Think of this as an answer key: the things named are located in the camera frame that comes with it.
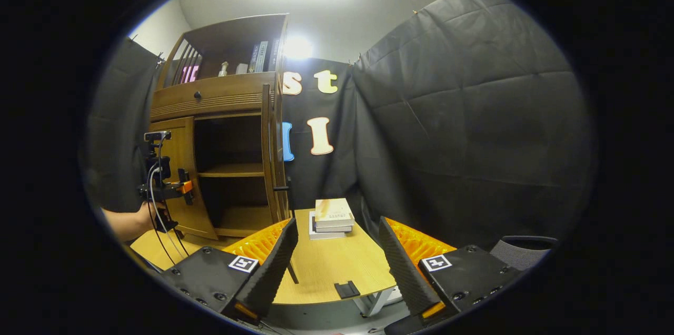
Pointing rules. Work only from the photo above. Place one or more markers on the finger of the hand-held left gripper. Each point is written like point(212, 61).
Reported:
point(185, 186)

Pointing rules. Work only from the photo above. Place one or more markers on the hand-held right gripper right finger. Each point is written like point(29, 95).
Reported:
point(403, 266)

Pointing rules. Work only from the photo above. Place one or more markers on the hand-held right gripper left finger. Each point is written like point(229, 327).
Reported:
point(274, 266)

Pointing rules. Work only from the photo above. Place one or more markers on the wooden double-door shoe cabinet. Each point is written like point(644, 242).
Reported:
point(231, 92)

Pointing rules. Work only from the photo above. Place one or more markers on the wooden inner cabinet shelf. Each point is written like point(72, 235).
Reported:
point(231, 170)

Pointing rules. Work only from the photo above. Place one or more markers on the wooden cabinet drawer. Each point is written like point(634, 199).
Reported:
point(231, 95)

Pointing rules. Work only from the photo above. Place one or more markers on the white table leg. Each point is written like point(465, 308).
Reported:
point(376, 301)

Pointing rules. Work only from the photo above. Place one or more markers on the white flat book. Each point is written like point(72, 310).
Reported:
point(324, 235)

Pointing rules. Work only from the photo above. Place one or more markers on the black table clip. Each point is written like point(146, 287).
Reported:
point(347, 289)

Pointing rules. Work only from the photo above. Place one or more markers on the dark-edged flat book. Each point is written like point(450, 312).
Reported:
point(331, 229)

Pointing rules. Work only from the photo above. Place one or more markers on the cream flat book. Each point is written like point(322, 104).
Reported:
point(333, 212)

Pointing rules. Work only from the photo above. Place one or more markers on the grey mesh chair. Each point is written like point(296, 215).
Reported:
point(521, 252)

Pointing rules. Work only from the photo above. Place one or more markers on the white pump bottle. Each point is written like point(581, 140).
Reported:
point(224, 69)

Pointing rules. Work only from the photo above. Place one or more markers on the small white box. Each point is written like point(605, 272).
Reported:
point(241, 69)

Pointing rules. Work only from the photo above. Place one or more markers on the grey upright book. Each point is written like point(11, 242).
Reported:
point(261, 57)

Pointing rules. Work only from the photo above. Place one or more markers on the black backdrop cloth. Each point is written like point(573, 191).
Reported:
point(463, 124)

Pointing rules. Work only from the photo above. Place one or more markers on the small ceiling light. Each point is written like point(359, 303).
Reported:
point(298, 47)

